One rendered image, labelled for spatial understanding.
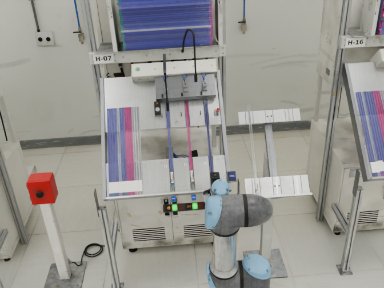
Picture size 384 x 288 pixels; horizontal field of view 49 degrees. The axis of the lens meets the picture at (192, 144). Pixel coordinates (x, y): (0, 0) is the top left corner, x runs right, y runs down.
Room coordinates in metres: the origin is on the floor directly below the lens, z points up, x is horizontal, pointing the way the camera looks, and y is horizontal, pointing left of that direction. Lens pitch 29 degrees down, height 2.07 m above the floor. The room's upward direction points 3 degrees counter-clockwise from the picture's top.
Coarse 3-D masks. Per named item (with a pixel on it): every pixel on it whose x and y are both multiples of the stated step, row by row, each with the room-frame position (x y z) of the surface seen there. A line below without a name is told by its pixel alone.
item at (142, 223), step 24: (144, 144) 2.61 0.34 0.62; (168, 144) 2.59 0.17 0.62; (192, 144) 2.57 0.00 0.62; (120, 216) 2.16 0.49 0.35; (144, 216) 2.16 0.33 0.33; (168, 216) 2.17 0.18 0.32; (192, 216) 2.17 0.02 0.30; (144, 240) 2.16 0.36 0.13; (168, 240) 2.17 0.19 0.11; (192, 240) 2.17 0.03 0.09
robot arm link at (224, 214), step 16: (208, 208) 1.15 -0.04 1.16; (224, 208) 1.14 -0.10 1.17; (240, 208) 1.14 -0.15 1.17; (208, 224) 1.12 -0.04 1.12; (224, 224) 1.12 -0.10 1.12; (240, 224) 1.12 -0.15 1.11; (224, 240) 1.16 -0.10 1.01; (224, 256) 1.18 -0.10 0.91; (208, 272) 1.24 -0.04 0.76; (224, 272) 1.21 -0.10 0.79
